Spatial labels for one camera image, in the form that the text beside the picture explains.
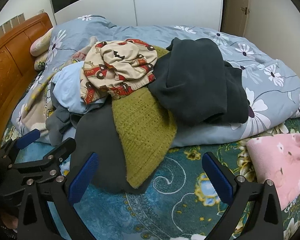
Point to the pink floral blanket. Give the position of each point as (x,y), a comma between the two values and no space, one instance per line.
(280,160)

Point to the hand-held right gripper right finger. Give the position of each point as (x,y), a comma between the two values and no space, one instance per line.
(218,180)

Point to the light blue garment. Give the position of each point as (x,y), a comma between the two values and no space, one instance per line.
(67,87)

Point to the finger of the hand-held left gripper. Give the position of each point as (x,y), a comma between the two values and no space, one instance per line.
(62,150)
(27,137)

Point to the orange wooden headboard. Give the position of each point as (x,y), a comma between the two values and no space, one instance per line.
(10,67)

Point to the beige fire truck print pajama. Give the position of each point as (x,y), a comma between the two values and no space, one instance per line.
(120,62)

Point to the pale pink pillow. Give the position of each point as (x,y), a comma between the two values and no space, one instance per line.
(38,46)

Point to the pile of mixed clothes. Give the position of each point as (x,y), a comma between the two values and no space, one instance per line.
(265,55)

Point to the teal floral bed sheet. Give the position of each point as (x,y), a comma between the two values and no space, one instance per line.
(165,205)

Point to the person's left hand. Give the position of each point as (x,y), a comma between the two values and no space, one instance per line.
(10,222)

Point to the beige door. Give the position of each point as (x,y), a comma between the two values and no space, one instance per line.
(236,17)

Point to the dark grey garment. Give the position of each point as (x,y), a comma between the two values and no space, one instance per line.
(97,135)

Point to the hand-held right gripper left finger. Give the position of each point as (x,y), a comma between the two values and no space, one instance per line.
(82,177)

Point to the small grey garment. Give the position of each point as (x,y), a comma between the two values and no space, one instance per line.
(56,125)

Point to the floral print pillow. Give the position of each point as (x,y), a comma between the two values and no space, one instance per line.
(40,63)

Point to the white wardrobe with black stripes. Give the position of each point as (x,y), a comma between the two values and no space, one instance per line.
(165,5)

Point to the dark teal fleece garment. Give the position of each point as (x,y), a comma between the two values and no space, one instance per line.
(195,80)

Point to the olive green knit sweater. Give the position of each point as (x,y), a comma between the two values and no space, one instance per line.
(142,135)

